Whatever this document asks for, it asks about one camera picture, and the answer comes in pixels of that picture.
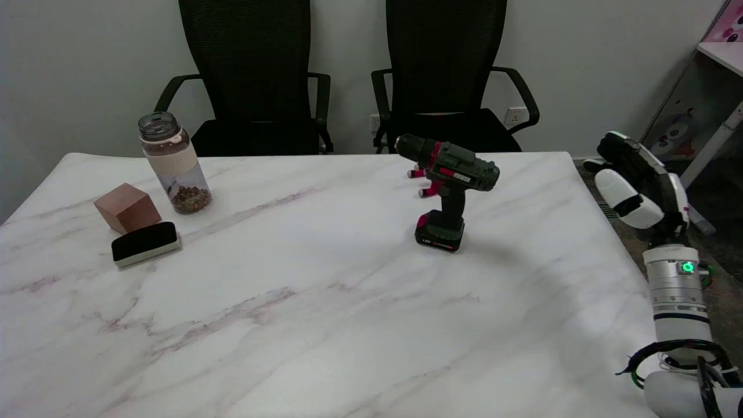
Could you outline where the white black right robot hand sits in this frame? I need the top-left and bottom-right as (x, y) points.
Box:
(583, 131), (691, 247)

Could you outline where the dark green power screwdriver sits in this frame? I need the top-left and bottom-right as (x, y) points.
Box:
(395, 134), (500, 254)

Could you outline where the grey panel with cartoon print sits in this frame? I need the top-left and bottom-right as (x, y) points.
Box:
(640, 52), (743, 164)

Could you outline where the pink cartoon poster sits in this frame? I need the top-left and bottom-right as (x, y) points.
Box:
(704, 0), (743, 44)

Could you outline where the black mesh office chair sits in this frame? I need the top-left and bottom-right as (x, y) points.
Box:
(370, 0), (540, 154)
(153, 0), (334, 157)

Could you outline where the glass jar with nuts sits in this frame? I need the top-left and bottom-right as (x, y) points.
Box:
(138, 111), (213, 215)

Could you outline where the black whiteboard eraser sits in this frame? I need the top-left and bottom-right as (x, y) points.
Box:
(111, 221), (182, 268)

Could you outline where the brown wooden cube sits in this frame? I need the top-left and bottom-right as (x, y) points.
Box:
(93, 183), (163, 235)

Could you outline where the white desk with metal frame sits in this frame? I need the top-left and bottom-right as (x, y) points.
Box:
(679, 42), (743, 236)

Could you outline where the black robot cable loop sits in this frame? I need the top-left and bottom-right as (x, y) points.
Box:
(616, 340), (743, 418)

